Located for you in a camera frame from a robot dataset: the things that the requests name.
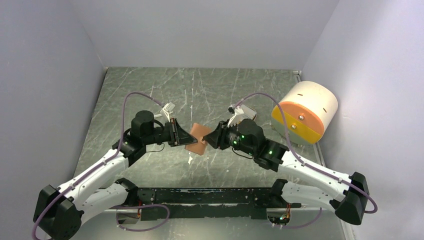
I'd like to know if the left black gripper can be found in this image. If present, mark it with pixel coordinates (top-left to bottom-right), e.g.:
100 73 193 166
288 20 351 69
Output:
143 117 198 147

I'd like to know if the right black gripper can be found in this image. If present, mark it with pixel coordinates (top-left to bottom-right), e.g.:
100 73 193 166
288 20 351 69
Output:
203 118 256 157

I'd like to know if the brown leather card holder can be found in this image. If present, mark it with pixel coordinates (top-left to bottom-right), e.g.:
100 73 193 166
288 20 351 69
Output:
184 123 213 156

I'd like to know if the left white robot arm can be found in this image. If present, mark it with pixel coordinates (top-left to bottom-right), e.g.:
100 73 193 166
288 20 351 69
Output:
32 110 198 240

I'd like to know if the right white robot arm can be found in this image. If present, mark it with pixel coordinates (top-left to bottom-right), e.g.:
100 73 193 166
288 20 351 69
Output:
202 119 370 226

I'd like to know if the wooden tray with cards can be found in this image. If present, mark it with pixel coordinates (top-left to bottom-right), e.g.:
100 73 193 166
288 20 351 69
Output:
235 104 257 122

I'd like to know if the white orange yellow cylinder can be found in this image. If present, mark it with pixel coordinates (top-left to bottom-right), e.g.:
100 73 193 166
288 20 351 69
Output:
271 81 339 145

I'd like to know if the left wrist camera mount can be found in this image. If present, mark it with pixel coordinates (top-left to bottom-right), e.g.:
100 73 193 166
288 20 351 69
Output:
154 102 175 123

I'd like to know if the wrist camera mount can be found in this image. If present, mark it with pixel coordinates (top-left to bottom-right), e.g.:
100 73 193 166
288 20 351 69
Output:
227 105 247 128
154 102 175 123

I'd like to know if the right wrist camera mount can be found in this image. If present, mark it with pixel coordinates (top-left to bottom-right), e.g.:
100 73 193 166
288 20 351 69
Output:
227 105 247 128

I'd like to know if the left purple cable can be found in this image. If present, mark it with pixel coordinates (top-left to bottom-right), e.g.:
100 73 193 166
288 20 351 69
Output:
31 91 171 240

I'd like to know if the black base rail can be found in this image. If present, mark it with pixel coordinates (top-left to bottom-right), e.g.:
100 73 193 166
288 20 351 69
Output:
122 187 301 221

